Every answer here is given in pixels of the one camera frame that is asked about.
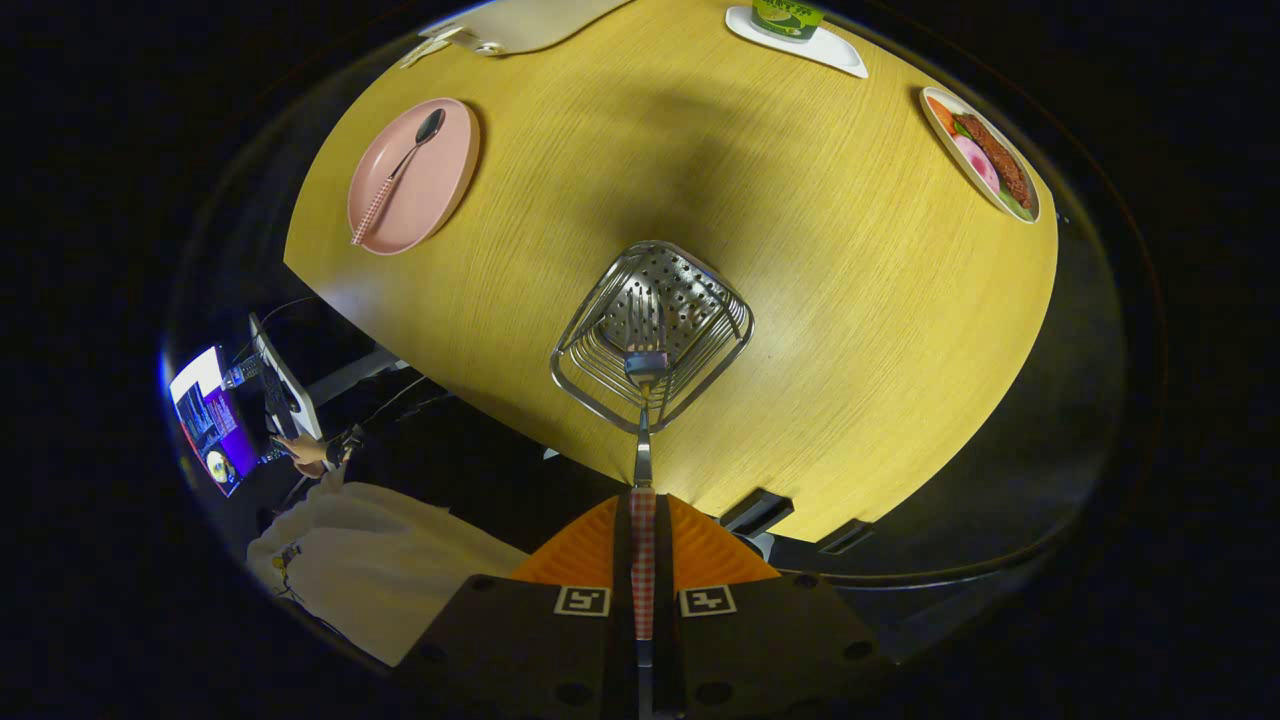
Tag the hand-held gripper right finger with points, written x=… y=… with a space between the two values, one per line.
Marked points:
x=770 y=640

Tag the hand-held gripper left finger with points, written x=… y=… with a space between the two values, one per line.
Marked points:
x=520 y=640

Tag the person's white clothing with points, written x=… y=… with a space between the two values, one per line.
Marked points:
x=380 y=570

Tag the lit computer screen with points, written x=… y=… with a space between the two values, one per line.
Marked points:
x=205 y=420

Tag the pink plate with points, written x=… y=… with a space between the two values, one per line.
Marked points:
x=430 y=190

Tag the plate of food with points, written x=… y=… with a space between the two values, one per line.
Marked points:
x=985 y=155

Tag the white coaster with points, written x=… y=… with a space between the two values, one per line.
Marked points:
x=838 y=57

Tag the cream toaster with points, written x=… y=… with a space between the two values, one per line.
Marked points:
x=530 y=22

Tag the green label drink bottle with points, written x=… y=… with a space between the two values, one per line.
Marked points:
x=790 y=15

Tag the black table bracket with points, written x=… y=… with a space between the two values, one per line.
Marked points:
x=845 y=537
x=755 y=512

